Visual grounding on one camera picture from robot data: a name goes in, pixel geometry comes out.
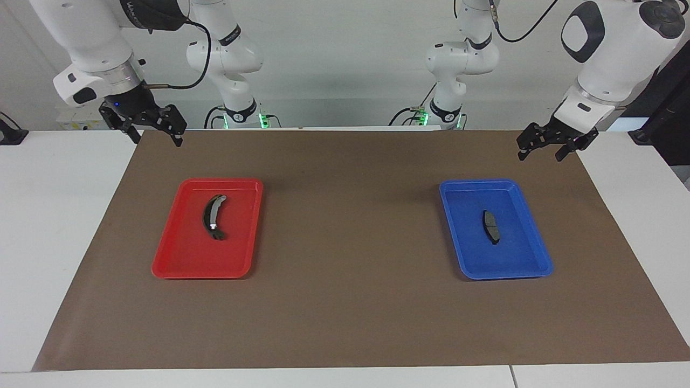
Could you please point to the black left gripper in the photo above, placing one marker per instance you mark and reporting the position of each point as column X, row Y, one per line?
column 565, row 131

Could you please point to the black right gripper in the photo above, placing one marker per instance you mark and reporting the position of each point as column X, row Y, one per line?
column 132, row 105

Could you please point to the small grey brake pad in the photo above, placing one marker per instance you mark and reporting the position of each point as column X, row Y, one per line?
column 490, row 226

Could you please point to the long curved black brake pad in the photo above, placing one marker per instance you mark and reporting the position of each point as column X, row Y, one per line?
column 207, row 215

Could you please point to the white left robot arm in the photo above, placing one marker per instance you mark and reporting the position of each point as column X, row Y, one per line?
column 609, row 59

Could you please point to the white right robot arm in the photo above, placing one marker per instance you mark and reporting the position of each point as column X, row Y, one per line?
column 86, row 32

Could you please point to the white cardboard box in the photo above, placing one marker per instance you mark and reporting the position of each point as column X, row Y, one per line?
column 75, row 121

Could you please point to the black table clamp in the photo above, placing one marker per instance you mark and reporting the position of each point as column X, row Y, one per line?
column 11, row 134
column 641, row 136

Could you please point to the large black panel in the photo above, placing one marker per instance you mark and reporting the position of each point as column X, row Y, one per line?
column 676, row 129

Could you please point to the blue plastic tray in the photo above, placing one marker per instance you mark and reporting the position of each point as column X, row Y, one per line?
column 512, row 258

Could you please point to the red plastic tray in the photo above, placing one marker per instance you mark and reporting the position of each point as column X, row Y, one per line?
column 183, row 253

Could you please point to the brown paper table mat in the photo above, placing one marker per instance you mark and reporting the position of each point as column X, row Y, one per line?
column 350, row 302

